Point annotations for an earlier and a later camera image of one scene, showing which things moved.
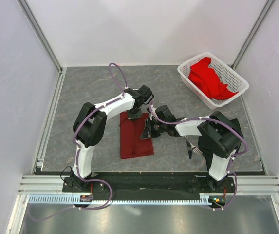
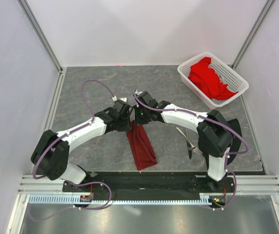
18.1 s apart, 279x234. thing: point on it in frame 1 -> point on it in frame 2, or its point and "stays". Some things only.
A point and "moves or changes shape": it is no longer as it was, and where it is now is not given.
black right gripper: (148, 132) -> (138, 120)
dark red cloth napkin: (131, 146) moves or changes shape
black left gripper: (130, 116) -> (127, 126)
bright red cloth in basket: (207, 79) stays
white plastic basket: (228, 76) stays
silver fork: (195, 149) stays
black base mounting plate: (148, 182) stays
